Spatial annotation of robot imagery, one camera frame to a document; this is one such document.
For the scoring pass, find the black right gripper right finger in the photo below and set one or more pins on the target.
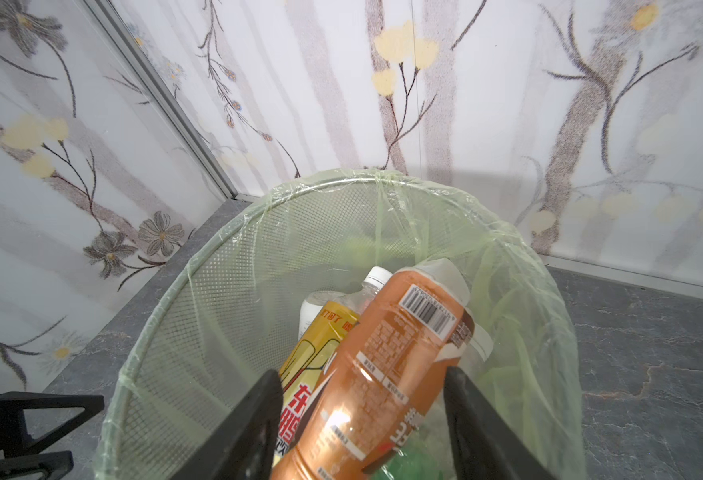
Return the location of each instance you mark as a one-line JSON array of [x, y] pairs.
[[482, 445]]

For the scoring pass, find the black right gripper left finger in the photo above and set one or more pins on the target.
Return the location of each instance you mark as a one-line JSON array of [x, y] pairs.
[[243, 446]]

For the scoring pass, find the green plastic bottle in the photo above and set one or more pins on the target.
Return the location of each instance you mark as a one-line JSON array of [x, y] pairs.
[[420, 458]]

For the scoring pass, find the brown label milk tea bottle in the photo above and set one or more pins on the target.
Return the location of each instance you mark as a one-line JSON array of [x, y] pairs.
[[384, 377]]

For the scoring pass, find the orange drink bottle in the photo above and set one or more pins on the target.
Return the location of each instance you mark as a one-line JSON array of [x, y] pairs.
[[301, 371]]

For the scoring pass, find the white label yellow V bottle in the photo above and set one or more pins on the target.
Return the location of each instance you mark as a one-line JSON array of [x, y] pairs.
[[313, 305]]

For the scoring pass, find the green lined waste bin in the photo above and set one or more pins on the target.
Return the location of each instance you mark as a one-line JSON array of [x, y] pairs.
[[244, 301]]

